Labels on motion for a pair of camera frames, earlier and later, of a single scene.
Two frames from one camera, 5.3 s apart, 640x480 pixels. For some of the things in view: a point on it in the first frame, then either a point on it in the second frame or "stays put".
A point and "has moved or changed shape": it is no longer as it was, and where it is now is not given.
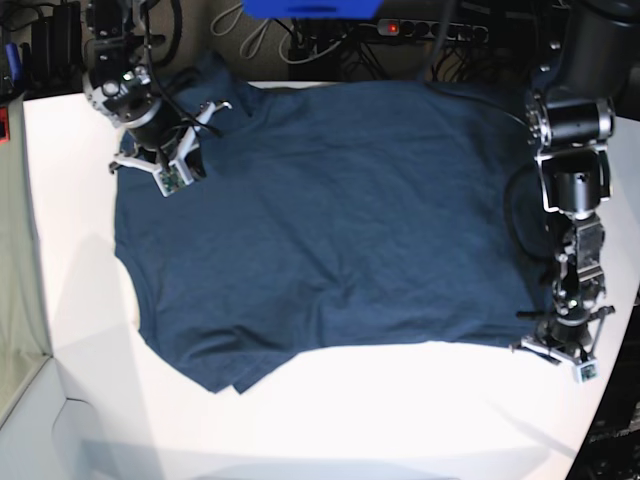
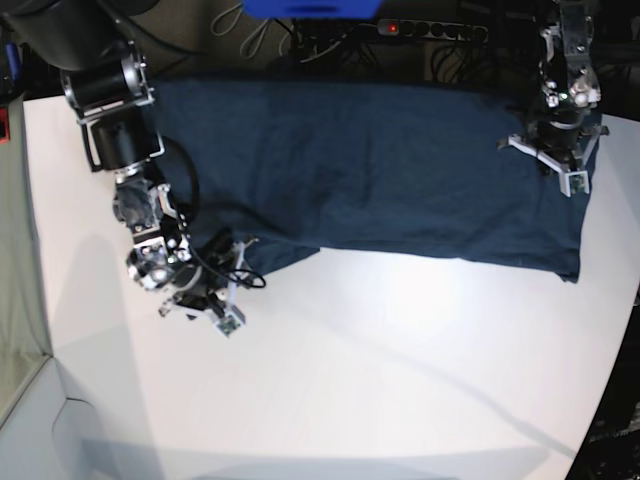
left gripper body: x=165 y=148 → x=210 y=288
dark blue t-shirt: x=334 y=215 has moved or changed shape
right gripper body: x=572 y=340 → x=566 y=143
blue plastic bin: x=310 y=9 stays put
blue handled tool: x=15 y=61 stays put
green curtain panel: x=24 y=345 stays put
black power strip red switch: x=432 y=29 stays put
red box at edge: x=4 y=125 stays put
